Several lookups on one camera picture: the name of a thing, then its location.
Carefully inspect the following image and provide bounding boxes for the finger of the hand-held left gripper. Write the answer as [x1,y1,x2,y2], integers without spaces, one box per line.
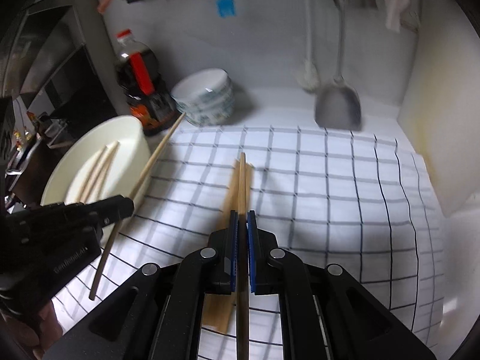
[80,195,135,229]

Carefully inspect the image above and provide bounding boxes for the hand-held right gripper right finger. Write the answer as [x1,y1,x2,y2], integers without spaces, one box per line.
[247,210,417,360]

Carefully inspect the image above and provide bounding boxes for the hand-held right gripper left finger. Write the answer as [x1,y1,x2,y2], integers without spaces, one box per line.
[86,210,241,360]

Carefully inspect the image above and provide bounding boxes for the bundle of wooden chopsticks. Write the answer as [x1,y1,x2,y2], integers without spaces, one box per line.
[202,159,255,334]

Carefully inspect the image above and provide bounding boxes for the white round basin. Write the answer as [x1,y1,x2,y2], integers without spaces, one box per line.
[40,115,151,233]

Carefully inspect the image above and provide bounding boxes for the person's left hand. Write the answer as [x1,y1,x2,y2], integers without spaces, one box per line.
[22,300,64,360]

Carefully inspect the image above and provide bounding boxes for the white checked cloth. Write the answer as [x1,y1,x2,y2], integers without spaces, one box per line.
[52,124,445,360]

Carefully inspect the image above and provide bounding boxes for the small colourful condiment jars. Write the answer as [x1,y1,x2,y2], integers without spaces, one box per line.
[13,112,42,143]

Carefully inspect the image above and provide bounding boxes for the dark soy sauce bottle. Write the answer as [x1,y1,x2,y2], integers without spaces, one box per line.
[114,29,180,136]

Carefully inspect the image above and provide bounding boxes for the metal spatula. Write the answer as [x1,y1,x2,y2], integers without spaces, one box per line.
[314,0,362,130]

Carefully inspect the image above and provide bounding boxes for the steel range hood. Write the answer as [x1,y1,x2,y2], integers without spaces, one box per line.
[0,0,124,121]

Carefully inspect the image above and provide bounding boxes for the white cutting board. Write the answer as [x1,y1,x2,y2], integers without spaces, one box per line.
[397,34,480,218]

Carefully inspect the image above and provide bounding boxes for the pale pink hanging rag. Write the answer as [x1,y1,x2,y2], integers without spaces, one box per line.
[345,0,411,32]

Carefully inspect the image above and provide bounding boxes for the blue wall hook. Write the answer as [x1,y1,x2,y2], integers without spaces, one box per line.
[217,0,238,17]

